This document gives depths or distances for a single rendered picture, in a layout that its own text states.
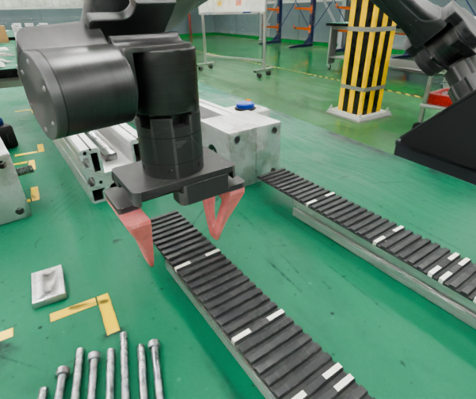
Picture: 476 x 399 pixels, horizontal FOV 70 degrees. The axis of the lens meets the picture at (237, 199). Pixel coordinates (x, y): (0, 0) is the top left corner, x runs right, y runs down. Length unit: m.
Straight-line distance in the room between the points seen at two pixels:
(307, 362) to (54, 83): 0.25
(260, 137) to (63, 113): 0.35
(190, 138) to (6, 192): 0.32
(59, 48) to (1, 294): 0.27
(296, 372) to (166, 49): 0.25
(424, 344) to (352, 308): 0.06
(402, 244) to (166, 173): 0.25
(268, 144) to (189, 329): 0.33
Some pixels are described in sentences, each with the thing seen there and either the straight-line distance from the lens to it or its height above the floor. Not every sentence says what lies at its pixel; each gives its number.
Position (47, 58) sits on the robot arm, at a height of 1.01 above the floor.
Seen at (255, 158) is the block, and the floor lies 0.82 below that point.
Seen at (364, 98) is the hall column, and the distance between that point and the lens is 3.80.
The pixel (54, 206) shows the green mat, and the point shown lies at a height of 0.78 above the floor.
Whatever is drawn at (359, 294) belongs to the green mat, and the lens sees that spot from 0.37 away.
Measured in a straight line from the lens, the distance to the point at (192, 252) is 0.35.
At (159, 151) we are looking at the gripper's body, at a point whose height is 0.93.
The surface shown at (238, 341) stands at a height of 0.81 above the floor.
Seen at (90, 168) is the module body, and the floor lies 0.84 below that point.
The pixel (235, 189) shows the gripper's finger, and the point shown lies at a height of 0.88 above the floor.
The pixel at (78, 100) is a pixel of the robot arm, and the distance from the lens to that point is 0.25.
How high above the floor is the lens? 1.03
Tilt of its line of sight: 29 degrees down
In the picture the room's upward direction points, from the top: 1 degrees counter-clockwise
